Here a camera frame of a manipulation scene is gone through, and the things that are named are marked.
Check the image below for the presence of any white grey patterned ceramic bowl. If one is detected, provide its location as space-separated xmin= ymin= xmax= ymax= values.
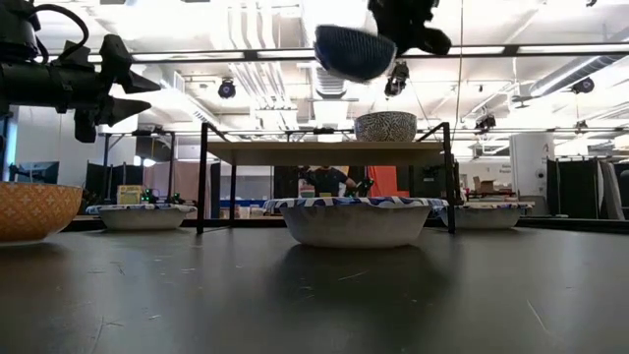
xmin=354 ymin=110 xmax=419 ymax=144

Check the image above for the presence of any black ceiling spotlight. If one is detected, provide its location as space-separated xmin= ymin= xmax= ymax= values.
xmin=474 ymin=113 xmax=497 ymax=133
xmin=383 ymin=59 xmax=411 ymax=98
xmin=217 ymin=78 xmax=238 ymax=100
xmin=571 ymin=77 xmax=597 ymax=95

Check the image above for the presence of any blue white paper bowl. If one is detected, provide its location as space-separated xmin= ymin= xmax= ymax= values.
xmin=261 ymin=196 xmax=449 ymax=249
xmin=430 ymin=202 xmax=535 ymax=231
xmin=85 ymin=203 xmax=199 ymax=232

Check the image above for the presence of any dark blue patterned ceramic bowl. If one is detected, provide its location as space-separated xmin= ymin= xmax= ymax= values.
xmin=313 ymin=24 xmax=398 ymax=84

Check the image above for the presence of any white hanging curtain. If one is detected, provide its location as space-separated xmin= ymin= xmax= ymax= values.
xmin=597 ymin=160 xmax=623 ymax=221

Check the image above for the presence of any red partition panel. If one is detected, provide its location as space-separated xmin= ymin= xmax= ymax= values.
xmin=367 ymin=165 xmax=411 ymax=199

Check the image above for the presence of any cardboard box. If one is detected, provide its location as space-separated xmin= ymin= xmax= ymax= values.
xmin=472 ymin=175 xmax=497 ymax=195

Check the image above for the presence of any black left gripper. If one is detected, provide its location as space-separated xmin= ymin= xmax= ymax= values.
xmin=57 ymin=32 xmax=163 ymax=145

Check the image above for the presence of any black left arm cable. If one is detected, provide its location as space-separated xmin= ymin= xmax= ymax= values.
xmin=28 ymin=3 xmax=91 ymax=63

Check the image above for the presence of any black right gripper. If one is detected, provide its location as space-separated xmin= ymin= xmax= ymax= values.
xmin=367 ymin=0 xmax=453 ymax=57

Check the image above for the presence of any person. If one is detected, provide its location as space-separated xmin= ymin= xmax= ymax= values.
xmin=297 ymin=165 xmax=359 ymax=199

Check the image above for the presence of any yellow box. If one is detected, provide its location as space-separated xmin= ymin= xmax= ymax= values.
xmin=116 ymin=184 xmax=144 ymax=206

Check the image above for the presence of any orange patterned ceramic bowl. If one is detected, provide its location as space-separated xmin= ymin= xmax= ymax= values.
xmin=0 ymin=181 xmax=85 ymax=247

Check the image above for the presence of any wooden shelf with black frame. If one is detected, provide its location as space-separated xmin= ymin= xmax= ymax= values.
xmin=196 ymin=121 xmax=458 ymax=236

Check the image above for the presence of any black overhead frame bar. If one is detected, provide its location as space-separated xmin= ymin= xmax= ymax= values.
xmin=33 ymin=42 xmax=629 ymax=64

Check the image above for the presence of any black metal frame rig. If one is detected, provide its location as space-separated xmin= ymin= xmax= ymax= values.
xmin=97 ymin=126 xmax=177 ymax=207

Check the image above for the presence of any slanted silver air duct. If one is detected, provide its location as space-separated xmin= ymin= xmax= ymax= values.
xmin=528 ymin=52 xmax=629 ymax=99

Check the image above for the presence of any black partition panel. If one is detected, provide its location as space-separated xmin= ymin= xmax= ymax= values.
xmin=545 ymin=156 xmax=603 ymax=220
xmin=85 ymin=160 xmax=144 ymax=206

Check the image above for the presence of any white pillar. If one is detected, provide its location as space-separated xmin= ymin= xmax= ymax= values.
xmin=509 ymin=132 xmax=557 ymax=218

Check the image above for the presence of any ribbed silver air duct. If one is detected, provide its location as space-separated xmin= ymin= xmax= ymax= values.
xmin=300 ymin=0 xmax=371 ymax=100

